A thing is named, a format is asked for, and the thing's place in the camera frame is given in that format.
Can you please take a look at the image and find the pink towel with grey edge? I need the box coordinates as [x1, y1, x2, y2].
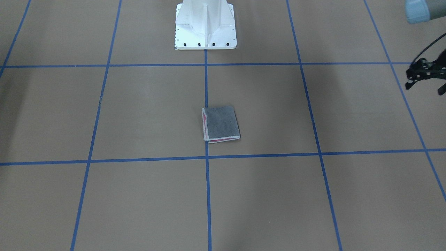
[202, 105, 240, 143]

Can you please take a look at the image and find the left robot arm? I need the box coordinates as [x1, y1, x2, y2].
[405, 0, 446, 24]

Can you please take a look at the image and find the brown paper table mat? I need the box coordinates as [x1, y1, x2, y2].
[1, 0, 445, 251]

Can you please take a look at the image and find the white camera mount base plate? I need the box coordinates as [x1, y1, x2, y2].
[174, 0, 237, 50]

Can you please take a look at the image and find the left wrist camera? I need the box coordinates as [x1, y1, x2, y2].
[405, 57, 446, 90]

